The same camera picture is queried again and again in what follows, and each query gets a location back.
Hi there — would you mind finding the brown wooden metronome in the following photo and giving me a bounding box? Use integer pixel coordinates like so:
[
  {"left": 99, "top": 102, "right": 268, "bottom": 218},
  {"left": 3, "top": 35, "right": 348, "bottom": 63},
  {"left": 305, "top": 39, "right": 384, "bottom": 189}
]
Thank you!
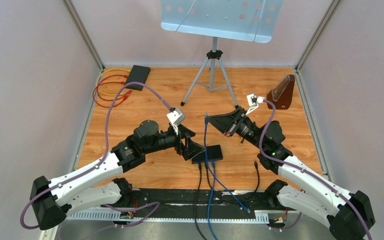
[{"left": 266, "top": 74, "right": 296, "bottom": 110}]

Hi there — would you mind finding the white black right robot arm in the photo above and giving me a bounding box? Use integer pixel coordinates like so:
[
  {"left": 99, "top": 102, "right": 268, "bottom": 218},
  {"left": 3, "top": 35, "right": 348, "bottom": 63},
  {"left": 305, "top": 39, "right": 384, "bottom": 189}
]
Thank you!
[{"left": 205, "top": 107, "right": 376, "bottom": 240}]

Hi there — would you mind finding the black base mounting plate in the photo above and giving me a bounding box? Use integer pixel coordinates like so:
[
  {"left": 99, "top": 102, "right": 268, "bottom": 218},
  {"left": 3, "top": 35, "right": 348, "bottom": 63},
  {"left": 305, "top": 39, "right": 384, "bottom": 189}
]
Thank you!
[{"left": 99, "top": 188, "right": 300, "bottom": 221}]

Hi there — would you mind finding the black network switch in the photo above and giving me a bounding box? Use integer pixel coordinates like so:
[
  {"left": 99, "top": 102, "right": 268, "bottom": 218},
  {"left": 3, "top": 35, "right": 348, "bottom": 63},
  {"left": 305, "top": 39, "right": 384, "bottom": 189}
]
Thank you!
[{"left": 191, "top": 144, "right": 224, "bottom": 164}]

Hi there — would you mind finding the blue ethernet cable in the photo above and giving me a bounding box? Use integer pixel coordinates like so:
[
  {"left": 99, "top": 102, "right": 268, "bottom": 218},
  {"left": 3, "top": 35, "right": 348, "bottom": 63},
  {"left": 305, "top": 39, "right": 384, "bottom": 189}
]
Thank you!
[
  {"left": 203, "top": 112, "right": 252, "bottom": 215},
  {"left": 206, "top": 161, "right": 220, "bottom": 240}
]

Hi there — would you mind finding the aluminium frame rail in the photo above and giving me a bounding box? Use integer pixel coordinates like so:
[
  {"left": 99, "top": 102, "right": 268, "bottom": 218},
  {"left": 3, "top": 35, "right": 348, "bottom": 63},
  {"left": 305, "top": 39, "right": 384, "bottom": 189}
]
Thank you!
[{"left": 39, "top": 186, "right": 362, "bottom": 240}]

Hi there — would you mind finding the black spare switch box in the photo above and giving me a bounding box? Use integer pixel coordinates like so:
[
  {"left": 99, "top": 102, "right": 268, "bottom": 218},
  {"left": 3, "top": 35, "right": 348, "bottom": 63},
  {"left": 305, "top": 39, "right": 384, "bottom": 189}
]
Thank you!
[{"left": 125, "top": 65, "right": 151, "bottom": 91}]

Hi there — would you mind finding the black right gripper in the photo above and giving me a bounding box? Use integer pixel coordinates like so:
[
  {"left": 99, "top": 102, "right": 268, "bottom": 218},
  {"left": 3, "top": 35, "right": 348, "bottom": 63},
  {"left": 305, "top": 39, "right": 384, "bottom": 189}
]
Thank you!
[{"left": 205, "top": 106, "right": 266, "bottom": 151}]

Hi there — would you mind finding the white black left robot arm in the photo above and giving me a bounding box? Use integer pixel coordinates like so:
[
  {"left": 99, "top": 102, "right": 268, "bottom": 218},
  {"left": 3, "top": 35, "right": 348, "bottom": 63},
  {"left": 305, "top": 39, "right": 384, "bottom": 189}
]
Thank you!
[{"left": 30, "top": 120, "right": 205, "bottom": 230}]

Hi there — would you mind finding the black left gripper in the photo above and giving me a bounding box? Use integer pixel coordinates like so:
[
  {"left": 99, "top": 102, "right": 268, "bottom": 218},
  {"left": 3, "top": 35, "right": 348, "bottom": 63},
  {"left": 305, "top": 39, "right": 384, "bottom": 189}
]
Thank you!
[{"left": 143, "top": 122, "right": 206, "bottom": 160}]

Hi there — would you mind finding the yellow ethernet cable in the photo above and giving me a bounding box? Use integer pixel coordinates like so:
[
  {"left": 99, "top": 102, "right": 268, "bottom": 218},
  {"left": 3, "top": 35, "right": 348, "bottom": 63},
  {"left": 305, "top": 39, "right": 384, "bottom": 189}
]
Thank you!
[{"left": 95, "top": 67, "right": 132, "bottom": 97}]

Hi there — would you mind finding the black ethernet cable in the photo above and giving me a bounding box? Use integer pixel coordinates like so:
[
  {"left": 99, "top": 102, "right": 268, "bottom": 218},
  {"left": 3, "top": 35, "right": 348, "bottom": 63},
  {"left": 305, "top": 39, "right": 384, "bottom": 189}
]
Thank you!
[
  {"left": 205, "top": 160, "right": 261, "bottom": 204},
  {"left": 193, "top": 162, "right": 210, "bottom": 240}
]

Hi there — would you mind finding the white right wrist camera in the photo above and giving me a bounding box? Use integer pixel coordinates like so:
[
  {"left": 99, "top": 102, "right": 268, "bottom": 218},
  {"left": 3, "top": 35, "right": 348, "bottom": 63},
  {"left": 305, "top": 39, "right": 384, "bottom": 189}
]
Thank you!
[{"left": 245, "top": 93, "right": 266, "bottom": 116}]

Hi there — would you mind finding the light blue music stand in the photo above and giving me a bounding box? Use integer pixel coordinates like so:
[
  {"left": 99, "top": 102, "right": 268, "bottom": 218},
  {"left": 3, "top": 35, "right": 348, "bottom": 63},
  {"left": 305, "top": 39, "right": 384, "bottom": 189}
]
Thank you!
[{"left": 160, "top": 0, "right": 284, "bottom": 108}]

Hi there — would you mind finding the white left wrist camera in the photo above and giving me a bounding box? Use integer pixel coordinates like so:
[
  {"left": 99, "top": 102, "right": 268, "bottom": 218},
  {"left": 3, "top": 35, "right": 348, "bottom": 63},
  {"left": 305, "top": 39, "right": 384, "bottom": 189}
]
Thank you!
[{"left": 166, "top": 107, "right": 186, "bottom": 135}]

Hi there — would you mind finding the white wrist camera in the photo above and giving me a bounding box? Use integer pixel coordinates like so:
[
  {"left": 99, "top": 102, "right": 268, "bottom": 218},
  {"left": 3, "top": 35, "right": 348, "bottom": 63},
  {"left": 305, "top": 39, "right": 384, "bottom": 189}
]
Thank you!
[
  {"left": 166, "top": 107, "right": 186, "bottom": 135},
  {"left": 245, "top": 93, "right": 266, "bottom": 116}
]

